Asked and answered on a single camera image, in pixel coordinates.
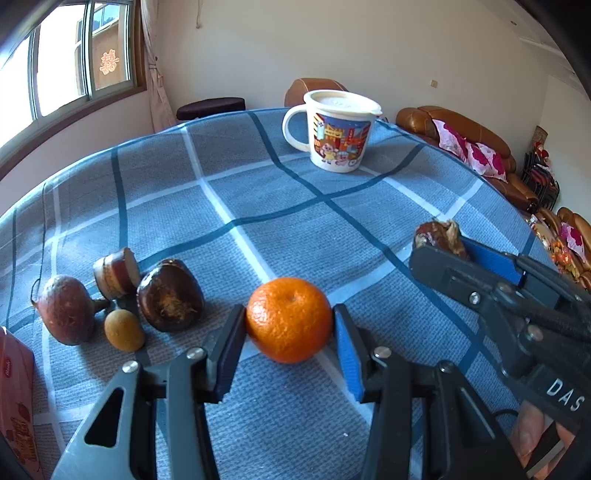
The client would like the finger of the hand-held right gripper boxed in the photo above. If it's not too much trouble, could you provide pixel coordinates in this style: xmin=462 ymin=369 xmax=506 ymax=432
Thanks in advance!
xmin=409 ymin=244 xmax=546 ymax=376
xmin=461 ymin=237 xmax=591 ymax=342

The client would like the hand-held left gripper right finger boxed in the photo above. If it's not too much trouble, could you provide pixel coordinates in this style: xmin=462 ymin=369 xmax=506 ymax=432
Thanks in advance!
xmin=333 ymin=303 xmax=527 ymax=480

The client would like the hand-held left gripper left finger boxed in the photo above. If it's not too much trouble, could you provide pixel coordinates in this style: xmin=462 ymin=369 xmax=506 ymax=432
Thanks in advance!
xmin=51 ymin=304 xmax=247 ymax=480

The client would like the dried brown date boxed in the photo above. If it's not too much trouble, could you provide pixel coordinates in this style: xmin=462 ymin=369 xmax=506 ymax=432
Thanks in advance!
xmin=413 ymin=219 xmax=471 ymax=261

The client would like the orange tangerine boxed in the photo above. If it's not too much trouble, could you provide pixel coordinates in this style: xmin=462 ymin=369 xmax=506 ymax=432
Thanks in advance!
xmin=246 ymin=277 xmax=334 ymax=364

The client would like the dark brown water chestnut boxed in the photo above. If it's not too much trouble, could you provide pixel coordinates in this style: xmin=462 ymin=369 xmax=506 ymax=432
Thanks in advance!
xmin=137 ymin=258 xmax=206 ymax=333

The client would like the brown longan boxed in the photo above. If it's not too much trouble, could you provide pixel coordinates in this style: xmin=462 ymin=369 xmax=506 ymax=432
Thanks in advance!
xmin=104 ymin=309 xmax=146 ymax=352

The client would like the purple round radish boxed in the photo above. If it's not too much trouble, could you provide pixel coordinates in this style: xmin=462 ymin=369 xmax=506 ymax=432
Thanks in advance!
xmin=31 ymin=275 xmax=112 ymax=346

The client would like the red metal tin box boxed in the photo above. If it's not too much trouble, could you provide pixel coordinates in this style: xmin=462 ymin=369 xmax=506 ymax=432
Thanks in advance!
xmin=0 ymin=326 xmax=44 ymax=480

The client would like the person's right hand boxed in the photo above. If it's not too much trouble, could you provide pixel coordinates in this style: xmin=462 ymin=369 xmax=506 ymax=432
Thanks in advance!
xmin=509 ymin=401 xmax=550 ymax=468

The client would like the brown leather sofa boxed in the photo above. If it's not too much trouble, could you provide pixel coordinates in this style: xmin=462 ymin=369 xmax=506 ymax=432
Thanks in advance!
xmin=396 ymin=106 xmax=541 ymax=213
xmin=536 ymin=207 xmax=591 ymax=291

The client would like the pink floral pillow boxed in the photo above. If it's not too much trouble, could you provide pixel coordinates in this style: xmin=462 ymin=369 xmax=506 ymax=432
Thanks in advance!
xmin=464 ymin=140 xmax=508 ymax=182
xmin=431 ymin=119 xmax=472 ymax=155
xmin=556 ymin=224 xmax=591 ymax=273

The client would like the black metal rack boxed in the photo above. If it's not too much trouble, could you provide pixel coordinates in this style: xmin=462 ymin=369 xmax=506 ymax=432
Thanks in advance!
xmin=522 ymin=127 xmax=561 ymax=210

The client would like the white cartoon print mug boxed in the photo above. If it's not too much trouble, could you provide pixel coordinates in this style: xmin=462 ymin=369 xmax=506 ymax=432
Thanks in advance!
xmin=283 ymin=89 xmax=383 ymax=173

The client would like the brown leather armchair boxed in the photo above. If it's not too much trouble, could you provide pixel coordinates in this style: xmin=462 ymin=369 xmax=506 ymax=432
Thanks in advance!
xmin=284 ymin=78 xmax=349 ymax=108

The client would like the dark round stool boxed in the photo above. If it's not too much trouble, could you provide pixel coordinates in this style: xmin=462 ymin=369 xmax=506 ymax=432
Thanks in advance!
xmin=176 ymin=97 xmax=246 ymax=121

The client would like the pale tied curtain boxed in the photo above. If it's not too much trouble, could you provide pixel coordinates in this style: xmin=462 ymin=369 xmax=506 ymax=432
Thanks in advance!
xmin=140 ymin=0 xmax=178 ymax=132

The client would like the sliding glass window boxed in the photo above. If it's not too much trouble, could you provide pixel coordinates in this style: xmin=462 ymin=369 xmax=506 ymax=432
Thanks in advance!
xmin=0 ymin=0 xmax=148 ymax=181

